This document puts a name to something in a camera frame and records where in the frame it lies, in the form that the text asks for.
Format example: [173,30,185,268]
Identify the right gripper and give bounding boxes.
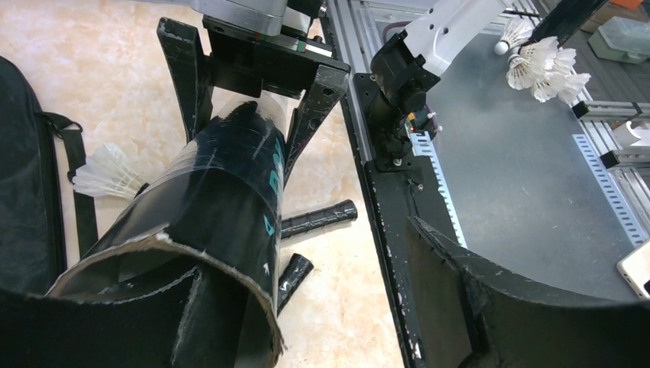
[156,1,350,182]

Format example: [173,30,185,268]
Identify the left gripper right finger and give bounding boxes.
[406,216,649,367]

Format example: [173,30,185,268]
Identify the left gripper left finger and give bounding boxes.
[1,268,200,367]

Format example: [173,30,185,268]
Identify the black shuttlecock tube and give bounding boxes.
[48,93,287,367]

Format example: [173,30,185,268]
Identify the shuttlecock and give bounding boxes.
[71,143,149,200]

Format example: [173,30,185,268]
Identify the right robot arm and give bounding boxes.
[156,1,509,173]

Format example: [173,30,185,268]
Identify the left badminton racket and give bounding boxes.
[281,199,358,239]

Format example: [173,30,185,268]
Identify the badminton racket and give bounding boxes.
[281,199,358,239]
[277,253,314,314]

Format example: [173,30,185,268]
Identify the right badminton racket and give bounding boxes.
[277,253,314,314]

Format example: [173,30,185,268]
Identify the white phone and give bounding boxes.
[616,240,649,300]

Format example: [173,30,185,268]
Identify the black racket bag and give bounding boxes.
[1,58,86,294]

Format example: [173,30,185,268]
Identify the green storage box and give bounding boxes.
[588,17,649,64]

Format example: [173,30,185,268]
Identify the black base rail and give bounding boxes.
[350,73,473,368]

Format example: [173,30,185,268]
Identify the aluminium frame rails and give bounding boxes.
[327,1,649,247]

